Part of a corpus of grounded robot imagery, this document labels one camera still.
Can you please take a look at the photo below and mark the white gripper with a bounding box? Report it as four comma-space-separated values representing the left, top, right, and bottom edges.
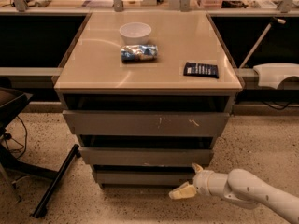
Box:
169, 163, 231, 200

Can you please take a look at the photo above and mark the grey drawer cabinet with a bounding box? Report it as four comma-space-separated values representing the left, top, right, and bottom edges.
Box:
55, 10, 242, 174

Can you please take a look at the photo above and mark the grey bottom drawer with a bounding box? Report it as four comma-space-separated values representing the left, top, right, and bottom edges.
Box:
93, 171, 193, 186

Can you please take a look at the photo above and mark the grey top drawer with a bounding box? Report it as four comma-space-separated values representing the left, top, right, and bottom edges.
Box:
63, 110, 229, 137

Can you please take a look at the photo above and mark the blue white snack bag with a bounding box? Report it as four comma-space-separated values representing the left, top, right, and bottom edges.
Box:
121, 45, 158, 62

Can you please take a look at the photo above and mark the black floor cable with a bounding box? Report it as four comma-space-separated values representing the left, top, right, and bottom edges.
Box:
2, 115, 29, 160

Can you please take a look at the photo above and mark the white pole with black tip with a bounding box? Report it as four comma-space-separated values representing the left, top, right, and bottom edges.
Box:
239, 17, 286, 69

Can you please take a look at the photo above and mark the black chair stand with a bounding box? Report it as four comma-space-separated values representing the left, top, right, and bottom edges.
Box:
0, 87, 82, 219

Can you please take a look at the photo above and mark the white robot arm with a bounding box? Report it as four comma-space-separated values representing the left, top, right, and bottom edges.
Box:
169, 163, 299, 224

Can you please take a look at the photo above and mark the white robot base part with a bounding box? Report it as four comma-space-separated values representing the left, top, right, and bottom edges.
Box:
253, 63, 299, 89

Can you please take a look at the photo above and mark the white bowl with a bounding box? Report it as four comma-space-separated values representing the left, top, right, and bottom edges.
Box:
119, 22, 151, 45

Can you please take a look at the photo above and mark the grey drawer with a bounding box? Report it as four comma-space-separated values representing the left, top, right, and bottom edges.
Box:
93, 171, 193, 186
63, 110, 229, 137
79, 147, 213, 167

